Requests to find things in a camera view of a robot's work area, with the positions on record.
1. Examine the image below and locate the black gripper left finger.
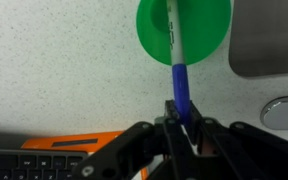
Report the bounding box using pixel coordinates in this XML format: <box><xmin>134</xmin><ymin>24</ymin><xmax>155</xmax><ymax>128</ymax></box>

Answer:
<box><xmin>71</xmin><ymin>99</ymin><xmax>195</xmax><ymax>180</ymax></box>

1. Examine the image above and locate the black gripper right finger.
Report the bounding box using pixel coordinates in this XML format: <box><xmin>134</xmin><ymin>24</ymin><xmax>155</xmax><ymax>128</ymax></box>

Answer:
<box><xmin>183</xmin><ymin>99</ymin><xmax>288</xmax><ymax>180</ymax></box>

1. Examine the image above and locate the blue and white pen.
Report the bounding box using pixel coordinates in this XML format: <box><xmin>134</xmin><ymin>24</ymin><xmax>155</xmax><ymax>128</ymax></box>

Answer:
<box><xmin>165</xmin><ymin>0</ymin><xmax>193</xmax><ymax>127</ymax></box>

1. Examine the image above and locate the green plastic cup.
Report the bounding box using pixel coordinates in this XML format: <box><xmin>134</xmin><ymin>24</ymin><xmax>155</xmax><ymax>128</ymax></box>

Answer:
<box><xmin>136</xmin><ymin>0</ymin><xmax>233</xmax><ymax>67</ymax></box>

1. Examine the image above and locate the chrome sink faucet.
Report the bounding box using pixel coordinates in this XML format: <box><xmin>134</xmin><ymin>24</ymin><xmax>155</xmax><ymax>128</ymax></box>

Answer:
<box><xmin>259</xmin><ymin>94</ymin><xmax>288</xmax><ymax>131</ymax></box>

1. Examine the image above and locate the orange and white cardboard box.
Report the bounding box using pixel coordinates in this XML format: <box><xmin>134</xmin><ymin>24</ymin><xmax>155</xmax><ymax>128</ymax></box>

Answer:
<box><xmin>20</xmin><ymin>130</ymin><xmax>150</xmax><ymax>180</ymax></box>

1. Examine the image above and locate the stainless steel sink basin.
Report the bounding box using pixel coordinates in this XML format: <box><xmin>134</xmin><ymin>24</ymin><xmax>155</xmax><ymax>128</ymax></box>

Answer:
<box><xmin>228</xmin><ymin>0</ymin><xmax>288</xmax><ymax>79</ymax></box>

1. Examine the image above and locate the black computer keyboard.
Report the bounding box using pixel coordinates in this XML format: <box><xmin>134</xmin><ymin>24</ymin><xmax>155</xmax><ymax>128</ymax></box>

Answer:
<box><xmin>0</xmin><ymin>148</ymin><xmax>90</xmax><ymax>180</ymax></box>

